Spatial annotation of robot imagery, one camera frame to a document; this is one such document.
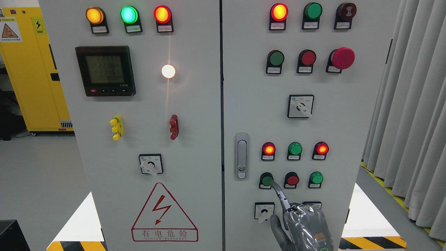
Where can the grey robotic hand in plastic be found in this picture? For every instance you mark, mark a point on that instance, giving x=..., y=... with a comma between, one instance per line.
x=306, y=224

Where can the green start push button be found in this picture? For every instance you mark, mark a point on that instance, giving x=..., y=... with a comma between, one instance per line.
x=265, y=180

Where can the red push button lower row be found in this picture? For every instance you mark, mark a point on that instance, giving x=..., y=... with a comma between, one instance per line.
x=291, y=180

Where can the red push button row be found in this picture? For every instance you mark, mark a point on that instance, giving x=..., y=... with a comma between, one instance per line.
x=306, y=61
x=291, y=180

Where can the green push button lower right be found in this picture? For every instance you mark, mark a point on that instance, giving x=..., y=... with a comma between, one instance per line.
x=315, y=180

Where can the red push button upper row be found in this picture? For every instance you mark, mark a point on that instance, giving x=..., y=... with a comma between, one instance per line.
x=306, y=61

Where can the green push button upper row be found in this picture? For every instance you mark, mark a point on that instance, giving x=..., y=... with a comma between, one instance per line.
x=274, y=62

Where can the red mushroom emergency stop button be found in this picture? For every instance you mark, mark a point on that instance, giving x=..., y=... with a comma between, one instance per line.
x=340, y=59

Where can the green indicator lamp lower middle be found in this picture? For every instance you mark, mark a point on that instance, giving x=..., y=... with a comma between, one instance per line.
x=294, y=151

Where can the red-orange indicator lamp lower right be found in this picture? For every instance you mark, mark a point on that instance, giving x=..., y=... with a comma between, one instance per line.
x=320, y=151

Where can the red indicator lamp lower left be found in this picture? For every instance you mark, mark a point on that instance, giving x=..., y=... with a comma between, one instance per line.
x=268, y=152

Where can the grey curtain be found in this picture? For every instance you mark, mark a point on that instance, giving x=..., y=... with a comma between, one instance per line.
x=407, y=135

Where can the red electric hazard warning sign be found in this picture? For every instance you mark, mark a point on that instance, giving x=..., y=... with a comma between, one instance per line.
x=162, y=219

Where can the right grey cabinet door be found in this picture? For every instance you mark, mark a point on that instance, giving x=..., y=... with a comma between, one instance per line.
x=256, y=103

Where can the grey cabinet door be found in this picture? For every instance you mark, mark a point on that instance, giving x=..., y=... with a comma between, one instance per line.
x=256, y=103
x=191, y=162

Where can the red terminal block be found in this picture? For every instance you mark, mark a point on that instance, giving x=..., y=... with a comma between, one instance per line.
x=174, y=126

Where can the white lit indicator lamp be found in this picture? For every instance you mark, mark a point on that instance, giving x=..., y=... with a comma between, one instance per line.
x=168, y=71

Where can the yellow terminal block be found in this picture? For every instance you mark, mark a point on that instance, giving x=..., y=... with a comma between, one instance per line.
x=117, y=127

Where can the green lamp right top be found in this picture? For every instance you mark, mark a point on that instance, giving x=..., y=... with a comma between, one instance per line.
x=311, y=16

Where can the red lit lamp right top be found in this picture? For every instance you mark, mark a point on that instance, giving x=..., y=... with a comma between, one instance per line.
x=278, y=16

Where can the left grey cabinet door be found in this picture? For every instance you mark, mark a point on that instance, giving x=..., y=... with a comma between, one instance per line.
x=191, y=162

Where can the dark red buzzer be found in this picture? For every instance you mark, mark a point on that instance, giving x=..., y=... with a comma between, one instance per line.
x=344, y=15

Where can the black digital power meter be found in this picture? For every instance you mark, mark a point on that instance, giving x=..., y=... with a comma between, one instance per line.
x=106, y=70

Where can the red-orange indicator lamp left door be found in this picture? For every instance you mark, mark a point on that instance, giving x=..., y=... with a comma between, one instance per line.
x=163, y=18

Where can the green lit indicator lamp top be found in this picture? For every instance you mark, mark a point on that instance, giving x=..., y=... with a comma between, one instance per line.
x=131, y=19

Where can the black box bottom left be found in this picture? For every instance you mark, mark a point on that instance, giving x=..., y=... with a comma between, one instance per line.
x=11, y=236

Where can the yellow indicator lamp top left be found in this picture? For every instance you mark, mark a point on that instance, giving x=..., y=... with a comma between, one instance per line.
x=97, y=20

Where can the yellow safety cabinet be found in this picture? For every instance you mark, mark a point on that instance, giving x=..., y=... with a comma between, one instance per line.
x=29, y=61

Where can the black key selector switch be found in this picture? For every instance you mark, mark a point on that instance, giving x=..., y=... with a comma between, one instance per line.
x=313, y=203

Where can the lower left rotary selector switch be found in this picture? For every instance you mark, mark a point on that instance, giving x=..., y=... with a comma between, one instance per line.
x=263, y=211

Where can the silver door handle lock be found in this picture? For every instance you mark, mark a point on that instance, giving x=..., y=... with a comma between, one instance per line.
x=241, y=147

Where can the upper right rotary selector switch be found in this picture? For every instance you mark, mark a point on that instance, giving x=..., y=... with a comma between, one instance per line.
x=300, y=106

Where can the left door rotary selector switch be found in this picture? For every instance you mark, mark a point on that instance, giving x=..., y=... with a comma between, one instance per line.
x=151, y=164

